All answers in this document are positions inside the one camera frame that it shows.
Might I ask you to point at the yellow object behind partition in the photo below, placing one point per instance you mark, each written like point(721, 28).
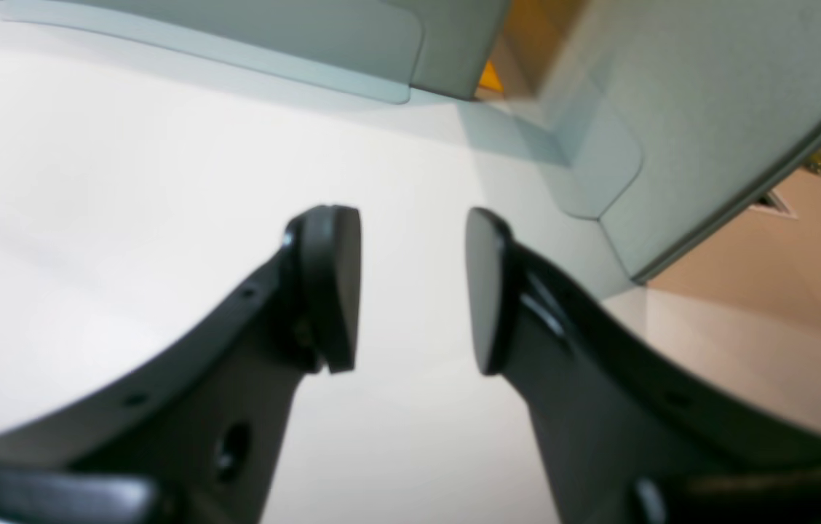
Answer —
point(490, 79)

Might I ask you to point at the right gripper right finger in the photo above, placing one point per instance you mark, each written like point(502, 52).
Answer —
point(625, 435)

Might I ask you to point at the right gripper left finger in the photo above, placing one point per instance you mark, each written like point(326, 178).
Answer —
point(194, 434)

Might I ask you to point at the floor vent grille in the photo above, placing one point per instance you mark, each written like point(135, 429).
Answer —
point(773, 204)

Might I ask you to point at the grey partition panel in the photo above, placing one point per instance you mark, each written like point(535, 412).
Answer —
point(655, 119)

